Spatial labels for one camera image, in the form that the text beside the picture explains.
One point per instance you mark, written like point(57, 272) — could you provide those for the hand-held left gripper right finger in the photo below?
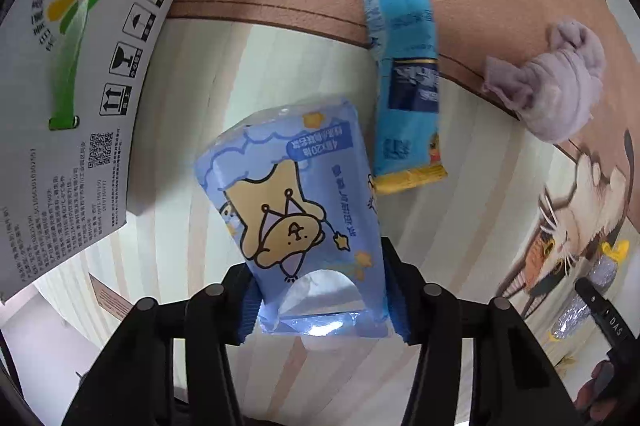
point(400, 313)

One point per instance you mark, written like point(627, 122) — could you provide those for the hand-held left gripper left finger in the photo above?
point(248, 316)

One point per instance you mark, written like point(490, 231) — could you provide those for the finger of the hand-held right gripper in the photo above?
point(602, 316)

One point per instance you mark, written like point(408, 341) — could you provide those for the silver glitter packet yellow trim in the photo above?
point(570, 318)

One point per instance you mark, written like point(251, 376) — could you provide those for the blue cartoon star tissue pack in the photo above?
point(295, 216)

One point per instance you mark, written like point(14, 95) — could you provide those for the person's right hand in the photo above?
point(597, 386)

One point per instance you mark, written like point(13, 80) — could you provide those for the brown cardboard piece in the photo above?
point(111, 298)

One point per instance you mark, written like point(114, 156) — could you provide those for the purple crumpled cloth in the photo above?
point(560, 81)

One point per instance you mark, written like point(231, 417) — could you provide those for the blue yellow snack packet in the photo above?
point(400, 31)

